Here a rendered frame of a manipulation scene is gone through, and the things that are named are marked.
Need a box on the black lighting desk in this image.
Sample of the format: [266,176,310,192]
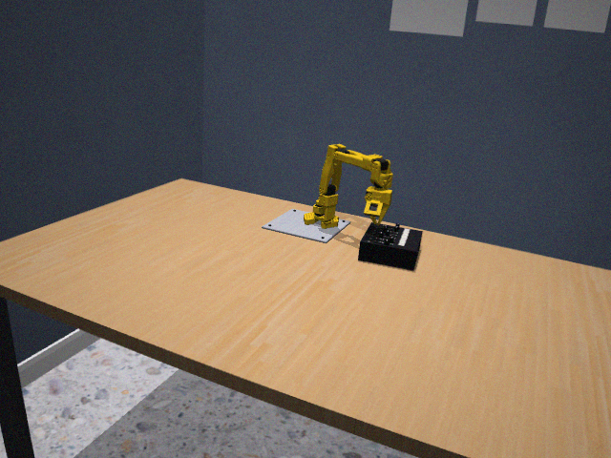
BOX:
[358,222,423,271]

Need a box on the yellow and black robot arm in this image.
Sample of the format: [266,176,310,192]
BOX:
[304,144,393,229]

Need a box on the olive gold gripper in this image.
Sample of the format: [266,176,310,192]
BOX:
[364,186,392,225]

